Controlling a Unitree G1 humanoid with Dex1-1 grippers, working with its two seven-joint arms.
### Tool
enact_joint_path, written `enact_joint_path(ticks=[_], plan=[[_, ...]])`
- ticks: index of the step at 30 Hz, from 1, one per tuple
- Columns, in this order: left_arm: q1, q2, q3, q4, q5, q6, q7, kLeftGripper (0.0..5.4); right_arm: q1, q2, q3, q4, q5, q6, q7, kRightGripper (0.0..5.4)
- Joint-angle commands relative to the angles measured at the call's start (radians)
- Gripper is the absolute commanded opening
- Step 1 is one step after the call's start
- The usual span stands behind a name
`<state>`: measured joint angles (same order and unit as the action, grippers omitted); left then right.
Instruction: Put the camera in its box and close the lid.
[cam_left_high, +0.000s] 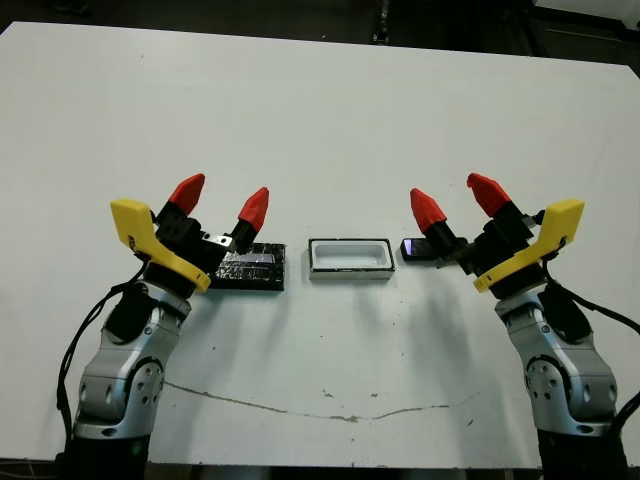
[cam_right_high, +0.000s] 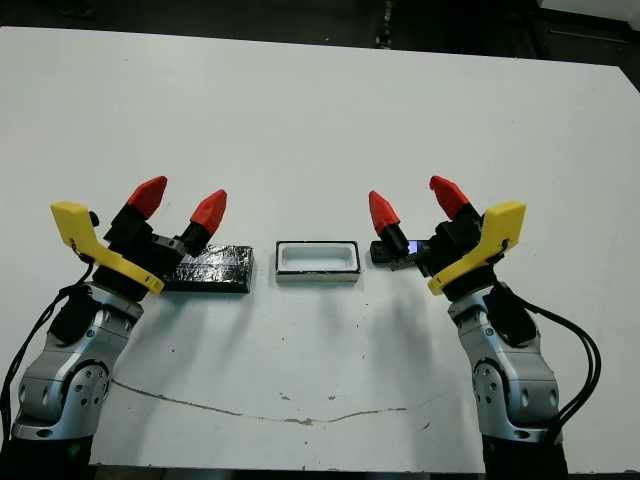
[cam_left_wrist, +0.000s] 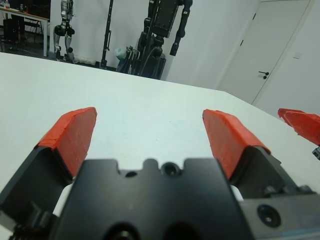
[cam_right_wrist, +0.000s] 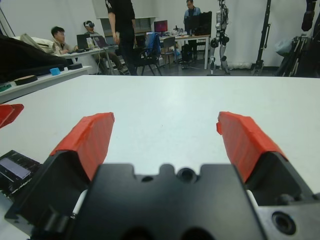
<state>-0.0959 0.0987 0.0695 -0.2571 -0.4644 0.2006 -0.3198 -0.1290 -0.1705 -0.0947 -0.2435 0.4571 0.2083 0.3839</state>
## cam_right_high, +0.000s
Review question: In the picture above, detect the dark background cabinet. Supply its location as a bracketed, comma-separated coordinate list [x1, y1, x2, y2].
[530, 0, 640, 66]

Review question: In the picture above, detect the white-lined camera box base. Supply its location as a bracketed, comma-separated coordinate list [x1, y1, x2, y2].
[274, 240, 360, 285]

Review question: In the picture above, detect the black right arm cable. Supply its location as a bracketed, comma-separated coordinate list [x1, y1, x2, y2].
[519, 294, 602, 442]

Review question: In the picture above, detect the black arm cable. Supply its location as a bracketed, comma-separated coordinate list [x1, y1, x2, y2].
[0, 252, 99, 441]
[519, 294, 602, 442]

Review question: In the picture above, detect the black background post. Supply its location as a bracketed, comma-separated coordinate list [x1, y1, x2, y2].
[374, 0, 397, 51]

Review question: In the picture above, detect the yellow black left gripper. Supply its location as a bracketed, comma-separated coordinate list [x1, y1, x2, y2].
[50, 175, 229, 301]

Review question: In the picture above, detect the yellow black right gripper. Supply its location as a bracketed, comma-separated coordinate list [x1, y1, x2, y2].
[368, 175, 527, 301]

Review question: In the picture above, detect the glossy black box lid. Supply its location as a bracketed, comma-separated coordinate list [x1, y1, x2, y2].
[162, 243, 256, 295]

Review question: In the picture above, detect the small black camera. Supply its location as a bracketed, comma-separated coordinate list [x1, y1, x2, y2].
[369, 239, 436, 274]

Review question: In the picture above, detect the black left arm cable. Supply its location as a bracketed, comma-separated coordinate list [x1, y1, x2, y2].
[0, 252, 99, 441]

